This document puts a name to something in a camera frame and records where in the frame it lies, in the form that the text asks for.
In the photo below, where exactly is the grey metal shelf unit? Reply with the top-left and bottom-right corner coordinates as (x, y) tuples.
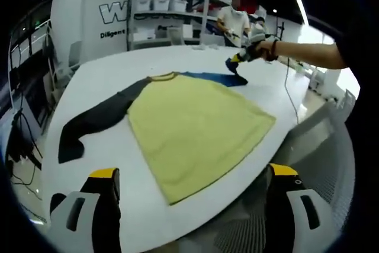
(128, 0), (237, 52)

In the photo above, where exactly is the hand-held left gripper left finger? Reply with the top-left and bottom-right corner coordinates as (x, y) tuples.
(49, 167), (123, 253)

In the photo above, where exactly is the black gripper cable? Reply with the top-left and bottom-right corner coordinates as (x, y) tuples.
(283, 56), (300, 124)

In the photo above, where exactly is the grey mesh chair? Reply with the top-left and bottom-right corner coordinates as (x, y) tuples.
(213, 89), (356, 253)

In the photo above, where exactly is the yellow blue black garment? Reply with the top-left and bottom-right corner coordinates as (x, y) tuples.
(57, 70), (278, 206)

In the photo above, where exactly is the person's right hand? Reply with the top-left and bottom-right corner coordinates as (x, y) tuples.
(252, 40), (275, 62)

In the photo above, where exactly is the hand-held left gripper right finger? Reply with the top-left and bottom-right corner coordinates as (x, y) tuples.
(263, 163), (336, 253)

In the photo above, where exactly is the white chair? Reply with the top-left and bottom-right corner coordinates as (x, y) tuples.
(166, 26), (185, 47)

